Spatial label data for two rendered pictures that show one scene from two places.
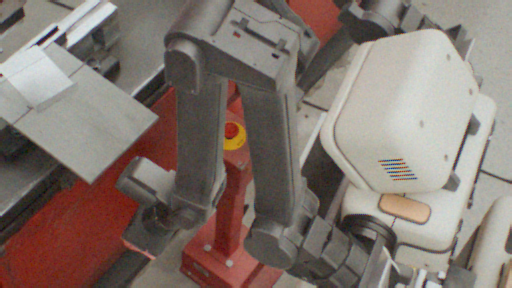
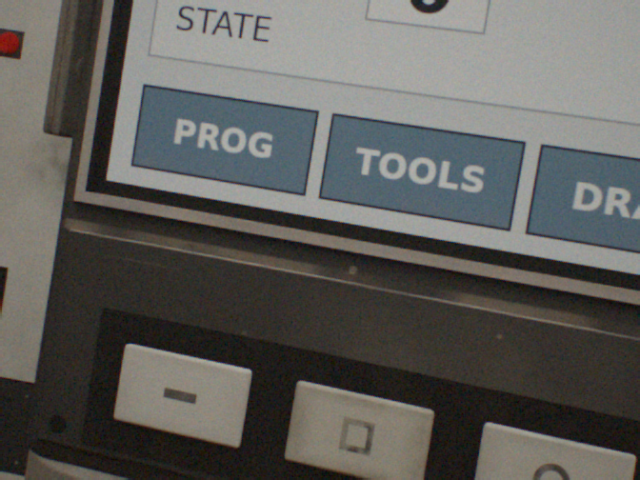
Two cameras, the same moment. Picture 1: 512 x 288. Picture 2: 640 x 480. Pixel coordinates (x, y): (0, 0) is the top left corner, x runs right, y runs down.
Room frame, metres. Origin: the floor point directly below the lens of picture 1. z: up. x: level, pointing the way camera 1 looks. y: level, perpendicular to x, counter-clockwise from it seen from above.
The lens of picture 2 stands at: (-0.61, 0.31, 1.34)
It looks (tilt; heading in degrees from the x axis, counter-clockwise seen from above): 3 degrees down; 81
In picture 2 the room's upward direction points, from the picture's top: 9 degrees clockwise
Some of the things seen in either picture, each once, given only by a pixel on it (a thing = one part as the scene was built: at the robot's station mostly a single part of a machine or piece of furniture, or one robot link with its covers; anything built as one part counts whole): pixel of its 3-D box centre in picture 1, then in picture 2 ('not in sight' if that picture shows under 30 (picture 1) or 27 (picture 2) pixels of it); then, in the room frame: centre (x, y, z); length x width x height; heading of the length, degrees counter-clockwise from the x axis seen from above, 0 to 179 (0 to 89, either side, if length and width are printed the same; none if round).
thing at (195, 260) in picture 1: (234, 260); not in sight; (0.98, 0.03, 0.06); 0.25 x 0.20 x 0.12; 61
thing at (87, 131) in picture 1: (71, 110); not in sight; (0.82, 0.35, 1.00); 0.26 x 0.18 x 0.01; 59
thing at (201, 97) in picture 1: (201, 125); not in sight; (0.57, 0.08, 1.40); 0.11 x 0.06 x 0.43; 164
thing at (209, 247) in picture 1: (226, 245); not in sight; (1.00, 0.05, 0.13); 0.10 x 0.10 x 0.01; 61
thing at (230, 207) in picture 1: (230, 202); not in sight; (1.00, 0.05, 0.39); 0.05 x 0.05 x 0.54; 61
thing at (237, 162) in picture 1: (238, 126); not in sight; (1.00, 0.05, 0.75); 0.20 x 0.16 x 0.18; 151
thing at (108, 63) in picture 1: (58, 102); not in sight; (0.90, 0.41, 0.89); 0.30 x 0.05 x 0.03; 149
